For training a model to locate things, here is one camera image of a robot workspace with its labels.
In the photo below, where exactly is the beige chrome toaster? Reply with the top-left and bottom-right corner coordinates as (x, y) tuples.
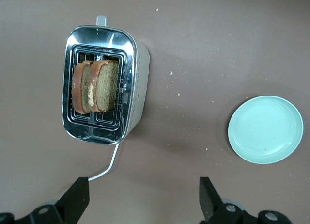
(62, 15), (151, 146)

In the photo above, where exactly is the mint green plate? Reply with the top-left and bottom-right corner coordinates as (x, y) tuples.
(227, 95), (304, 165)

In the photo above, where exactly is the white toaster power cable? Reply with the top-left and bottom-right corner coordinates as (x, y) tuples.
(88, 142), (120, 182)

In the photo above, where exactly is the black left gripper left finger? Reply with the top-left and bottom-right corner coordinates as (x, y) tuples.
(0, 176), (90, 224)

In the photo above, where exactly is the brown bread slice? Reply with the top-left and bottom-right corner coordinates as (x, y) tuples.
(72, 60), (94, 114)
(87, 59), (120, 112)

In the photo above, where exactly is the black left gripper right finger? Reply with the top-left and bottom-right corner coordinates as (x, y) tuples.
(199, 176), (293, 224)

